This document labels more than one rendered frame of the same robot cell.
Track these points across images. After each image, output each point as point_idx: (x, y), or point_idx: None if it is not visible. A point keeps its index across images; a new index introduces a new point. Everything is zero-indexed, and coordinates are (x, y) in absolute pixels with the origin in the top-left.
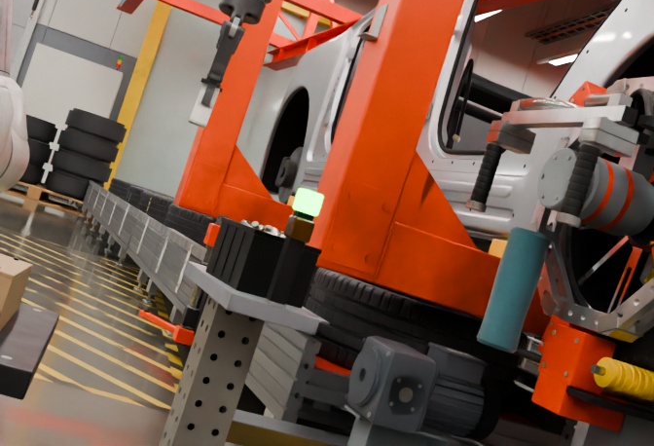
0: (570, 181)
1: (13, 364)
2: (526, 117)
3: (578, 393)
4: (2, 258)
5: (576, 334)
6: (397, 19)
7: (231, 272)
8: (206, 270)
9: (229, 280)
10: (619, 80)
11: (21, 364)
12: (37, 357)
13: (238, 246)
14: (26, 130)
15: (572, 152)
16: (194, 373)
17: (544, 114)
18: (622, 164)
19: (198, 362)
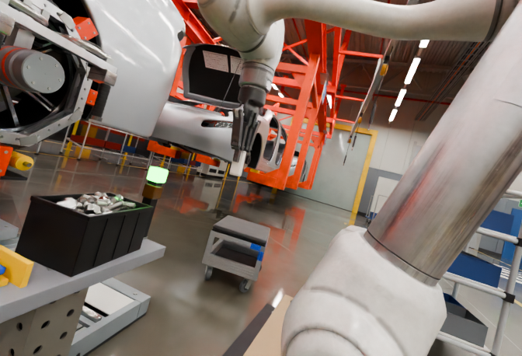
0: (102, 102)
1: (273, 307)
2: (28, 22)
3: (13, 178)
4: (275, 346)
5: (4, 148)
6: None
7: (130, 245)
8: (74, 273)
9: (129, 251)
10: None
11: (269, 307)
12: (258, 314)
13: (133, 225)
14: (311, 273)
15: (58, 63)
16: (65, 350)
17: (52, 34)
18: (19, 44)
19: (70, 339)
